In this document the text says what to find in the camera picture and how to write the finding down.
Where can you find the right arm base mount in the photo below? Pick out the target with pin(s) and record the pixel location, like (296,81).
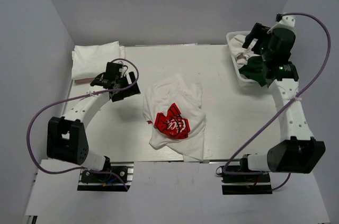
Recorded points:
(244,184)

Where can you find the white plastic basket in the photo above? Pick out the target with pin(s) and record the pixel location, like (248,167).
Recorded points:
(241,79)

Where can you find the folded white shirt stack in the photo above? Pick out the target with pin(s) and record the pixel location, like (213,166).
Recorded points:
(89,61)

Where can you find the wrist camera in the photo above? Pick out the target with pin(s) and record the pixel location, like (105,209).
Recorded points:
(285,21)
(113,71)

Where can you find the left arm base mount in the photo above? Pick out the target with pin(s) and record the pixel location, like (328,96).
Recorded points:
(107,183)

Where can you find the white shirt red logo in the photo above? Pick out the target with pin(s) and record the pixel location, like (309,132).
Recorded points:
(173,110)

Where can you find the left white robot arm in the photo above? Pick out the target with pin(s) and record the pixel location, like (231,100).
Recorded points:
(66,136)

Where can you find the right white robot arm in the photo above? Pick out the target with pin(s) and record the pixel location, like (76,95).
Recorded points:
(298,151)

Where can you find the dark green t shirt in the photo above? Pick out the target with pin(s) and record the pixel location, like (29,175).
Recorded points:
(254,70)

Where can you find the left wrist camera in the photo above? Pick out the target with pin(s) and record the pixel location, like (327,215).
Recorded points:
(113,71)

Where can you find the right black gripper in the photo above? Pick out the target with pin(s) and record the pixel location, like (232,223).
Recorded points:
(258,30)

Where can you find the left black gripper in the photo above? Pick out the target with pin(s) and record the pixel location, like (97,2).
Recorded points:
(134,90)

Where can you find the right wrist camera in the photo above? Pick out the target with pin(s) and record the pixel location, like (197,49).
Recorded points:
(285,21)

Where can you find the plain white t shirt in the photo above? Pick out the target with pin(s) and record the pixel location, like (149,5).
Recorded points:
(241,55)

